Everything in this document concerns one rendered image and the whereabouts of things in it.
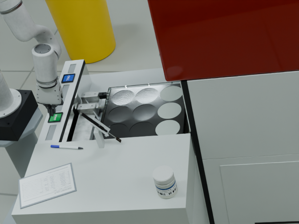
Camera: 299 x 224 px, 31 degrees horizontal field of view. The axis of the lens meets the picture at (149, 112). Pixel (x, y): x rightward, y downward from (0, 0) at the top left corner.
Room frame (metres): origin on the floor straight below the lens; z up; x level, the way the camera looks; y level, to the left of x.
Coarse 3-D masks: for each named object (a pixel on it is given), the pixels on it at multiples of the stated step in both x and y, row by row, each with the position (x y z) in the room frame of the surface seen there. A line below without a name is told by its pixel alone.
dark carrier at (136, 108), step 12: (168, 84) 1.89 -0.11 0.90; (120, 96) 1.89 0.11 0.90; (132, 96) 1.87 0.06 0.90; (144, 96) 1.85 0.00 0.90; (156, 96) 1.83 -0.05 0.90; (108, 108) 1.83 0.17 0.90; (120, 108) 1.81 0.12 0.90; (132, 108) 1.79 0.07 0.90; (144, 108) 1.77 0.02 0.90; (156, 108) 1.75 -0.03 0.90; (108, 120) 1.75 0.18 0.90; (120, 120) 1.74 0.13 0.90; (132, 120) 1.71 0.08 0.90; (144, 120) 1.70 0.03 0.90; (156, 120) 1.68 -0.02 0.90; (180, 120) 1.64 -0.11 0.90; (120, 132) 1.66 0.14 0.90; (132, 132) 1.64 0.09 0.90; (144, 132) 1.63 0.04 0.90; (180, 132) 1.57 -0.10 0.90
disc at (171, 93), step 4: (164, 88) 1.87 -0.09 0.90; (168, 88) 1.86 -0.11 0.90; (172, 88) 1.85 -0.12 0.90; (176, 88) 1.84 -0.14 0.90; (180, 88) 1.84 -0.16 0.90; (164, 92) 1.84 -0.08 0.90; (168, 92) 1.83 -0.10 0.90; (172, 92) 1.83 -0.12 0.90; (176, 92) 1.82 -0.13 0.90; (180, 92) 1.81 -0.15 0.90; (160, 96) 1.82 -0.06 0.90; (164, 96) 1.81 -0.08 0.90; (168, 96) 1.81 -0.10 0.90; (172, 96) 1.80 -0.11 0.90; (176, 96) 1.79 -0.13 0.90; (180, 96) 1.79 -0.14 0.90; (168, 100) 1.78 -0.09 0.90; (172, 100) 1.77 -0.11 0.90
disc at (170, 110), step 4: (164, 104) 1.76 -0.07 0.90; (168, 104) 1.75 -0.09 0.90; (172, 104) 1.75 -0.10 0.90; (176, 104) 1.74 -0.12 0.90; (160, 108) 1.74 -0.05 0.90; (164, 108) 1.74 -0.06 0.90; (168, 108) 1.73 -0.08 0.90; (172, 108) 1.72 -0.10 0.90; (176, 108) 1.72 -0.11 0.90; (180, 108) 1.71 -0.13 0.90; (160, 112) 1.72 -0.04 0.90; (164, 112) 1.71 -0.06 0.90; (168, 112) 1.71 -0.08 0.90; (172, 112) 1.70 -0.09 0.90; (176, 112) 1.69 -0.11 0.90; (160, 116) 1.69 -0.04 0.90; (164, 116) 1.69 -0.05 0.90; (168, 116) 1.68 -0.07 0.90; (172, 116) 1.68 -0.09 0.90
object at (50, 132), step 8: (64, 64) 2.16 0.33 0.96; (72, 64) 2.15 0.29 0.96; (80, 64) 2.12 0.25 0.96; (64, 72) 2.09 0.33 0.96; (72, 72) 2.08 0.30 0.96; (64, 88) 1.98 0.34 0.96; (72, 88) 1.96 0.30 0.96; (64, 96) 1.92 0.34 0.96; (72, 96) 1.90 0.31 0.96; (64, 104) 1.86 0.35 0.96; (64, 112) 1.81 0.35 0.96; (64, 120) 1.76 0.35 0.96; (48, 128) 1.73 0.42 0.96; (56, 128) 1.72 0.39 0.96; (40, 136) 1.70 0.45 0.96; (48, 136) 1.69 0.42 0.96; (56, 136) 1.67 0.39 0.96
